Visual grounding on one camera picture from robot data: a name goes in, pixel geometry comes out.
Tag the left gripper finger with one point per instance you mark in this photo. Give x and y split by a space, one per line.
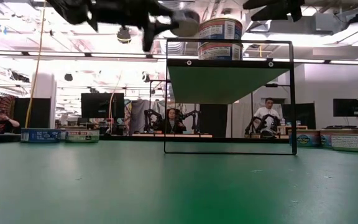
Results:
149 37

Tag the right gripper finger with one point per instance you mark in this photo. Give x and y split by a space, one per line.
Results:
266 3
281 12

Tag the blue and pink labelled can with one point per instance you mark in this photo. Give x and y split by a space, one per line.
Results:
220 51
220 29

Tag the black background robot arm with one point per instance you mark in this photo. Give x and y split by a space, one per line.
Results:
253 124
149 116
194 116

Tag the black round ceiling lamp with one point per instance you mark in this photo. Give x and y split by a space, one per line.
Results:
68 77

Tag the person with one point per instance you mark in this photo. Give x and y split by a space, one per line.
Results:
267 112
2 124
172 124

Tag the wooden background table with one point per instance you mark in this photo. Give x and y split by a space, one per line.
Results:
154 135

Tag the black standing panel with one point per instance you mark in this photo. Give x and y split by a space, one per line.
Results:
40 112
213 119

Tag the green Bumble Bee tuna can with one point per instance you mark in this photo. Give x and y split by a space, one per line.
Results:
82 137

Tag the gold lid blue label can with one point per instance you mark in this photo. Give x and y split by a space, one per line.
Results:
304 139
324 140

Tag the silver can white green label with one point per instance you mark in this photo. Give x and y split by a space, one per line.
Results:
353 143

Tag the black ceiling camera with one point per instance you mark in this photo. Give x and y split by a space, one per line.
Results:
124 35

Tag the silver ceiling duct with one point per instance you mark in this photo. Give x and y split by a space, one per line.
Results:
174 46
252 34

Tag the black metal stand frame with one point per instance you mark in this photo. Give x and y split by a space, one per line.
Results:
272 85

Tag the wooden shelf black metal frame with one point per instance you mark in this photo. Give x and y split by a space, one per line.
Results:
222 84

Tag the black wall monitor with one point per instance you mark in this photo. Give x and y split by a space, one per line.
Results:
346 107

